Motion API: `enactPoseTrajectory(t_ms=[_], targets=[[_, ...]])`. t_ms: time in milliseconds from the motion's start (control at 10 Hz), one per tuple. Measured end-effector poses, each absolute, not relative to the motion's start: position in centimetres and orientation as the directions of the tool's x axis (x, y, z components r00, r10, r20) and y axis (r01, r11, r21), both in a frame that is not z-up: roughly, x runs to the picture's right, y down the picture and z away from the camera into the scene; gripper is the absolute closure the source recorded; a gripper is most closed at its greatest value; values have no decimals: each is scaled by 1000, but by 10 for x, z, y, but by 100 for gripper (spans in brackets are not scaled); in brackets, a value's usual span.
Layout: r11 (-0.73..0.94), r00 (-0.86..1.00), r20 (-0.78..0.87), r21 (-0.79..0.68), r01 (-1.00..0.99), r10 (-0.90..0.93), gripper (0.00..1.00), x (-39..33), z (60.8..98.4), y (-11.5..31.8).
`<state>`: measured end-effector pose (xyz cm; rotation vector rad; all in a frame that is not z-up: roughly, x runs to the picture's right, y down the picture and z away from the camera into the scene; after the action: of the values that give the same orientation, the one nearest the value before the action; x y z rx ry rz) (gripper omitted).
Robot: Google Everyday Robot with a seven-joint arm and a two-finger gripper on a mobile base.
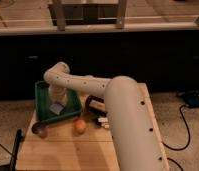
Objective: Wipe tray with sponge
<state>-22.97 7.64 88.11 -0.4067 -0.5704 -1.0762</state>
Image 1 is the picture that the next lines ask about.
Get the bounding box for black cable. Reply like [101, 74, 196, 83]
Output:
[161, 104, 192, 171]

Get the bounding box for small white block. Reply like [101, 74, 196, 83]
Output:
[98, 117, 109, 129]

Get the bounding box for wooden stool frame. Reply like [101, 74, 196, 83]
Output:
[48, 0, 127, 31]

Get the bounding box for blue black device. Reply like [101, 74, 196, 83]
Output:
[182, 92, 199, 108]

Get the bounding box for orange apple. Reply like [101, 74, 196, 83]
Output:
[74, 119, 87, 134]

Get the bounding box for grey sponge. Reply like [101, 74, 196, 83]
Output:
[49, 103, 64, 115]

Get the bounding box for black box with label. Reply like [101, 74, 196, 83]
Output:
[85, 95, 107, 117]

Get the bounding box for black stand bar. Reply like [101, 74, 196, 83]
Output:
[9, 129, 22, 171]

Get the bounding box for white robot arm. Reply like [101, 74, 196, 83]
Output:
[44, 62, 169, 171]

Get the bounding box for green plastic tray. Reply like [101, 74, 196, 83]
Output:
[35, 81, 82, 124]

